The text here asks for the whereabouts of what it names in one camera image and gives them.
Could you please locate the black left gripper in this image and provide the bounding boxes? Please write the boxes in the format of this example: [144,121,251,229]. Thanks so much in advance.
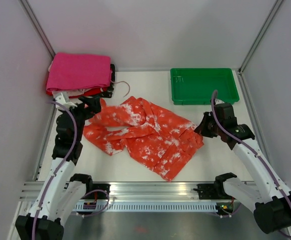
[59,95,101,141]

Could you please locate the orange white tie-dye trousers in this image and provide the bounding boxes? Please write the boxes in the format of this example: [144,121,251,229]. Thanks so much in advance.
[83,96,204,182]

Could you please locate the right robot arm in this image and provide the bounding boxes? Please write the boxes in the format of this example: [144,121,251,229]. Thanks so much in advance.
[194,103,291,234]

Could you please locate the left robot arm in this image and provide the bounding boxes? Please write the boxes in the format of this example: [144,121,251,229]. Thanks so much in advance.
[15,96,101,240]

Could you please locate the red folded garment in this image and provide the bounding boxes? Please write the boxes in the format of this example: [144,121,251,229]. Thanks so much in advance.
[46,86,111,98]

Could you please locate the light pink folded garment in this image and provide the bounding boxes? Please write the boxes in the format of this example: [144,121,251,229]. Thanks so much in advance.
[51,89,86,98]

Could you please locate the black patterned folded garment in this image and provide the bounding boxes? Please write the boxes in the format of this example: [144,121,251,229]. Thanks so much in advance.
[96,64,116,99]

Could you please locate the green plastic bin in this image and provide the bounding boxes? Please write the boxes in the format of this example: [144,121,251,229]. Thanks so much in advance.
[170,68,240,105]

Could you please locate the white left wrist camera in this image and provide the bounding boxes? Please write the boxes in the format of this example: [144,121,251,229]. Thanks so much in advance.
[52,91,77,109]

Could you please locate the pink drawstring cord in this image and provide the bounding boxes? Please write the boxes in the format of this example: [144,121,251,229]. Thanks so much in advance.
[110,80,131,99]

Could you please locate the white slotted cable duct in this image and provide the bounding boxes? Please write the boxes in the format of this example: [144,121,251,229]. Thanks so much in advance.
[73,201,217,213]

